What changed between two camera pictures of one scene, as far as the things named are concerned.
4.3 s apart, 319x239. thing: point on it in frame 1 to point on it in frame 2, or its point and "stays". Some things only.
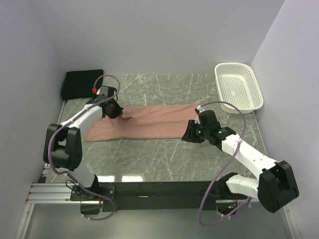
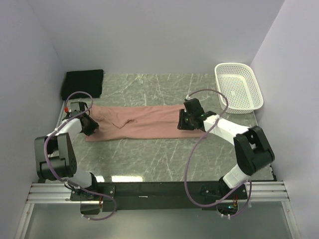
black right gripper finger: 188,135 to 181,122
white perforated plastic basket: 237,85 stays
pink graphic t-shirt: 164,122 stays
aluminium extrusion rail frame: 60,193 stays
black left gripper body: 116,109 to 91,125
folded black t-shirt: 80,84 stays
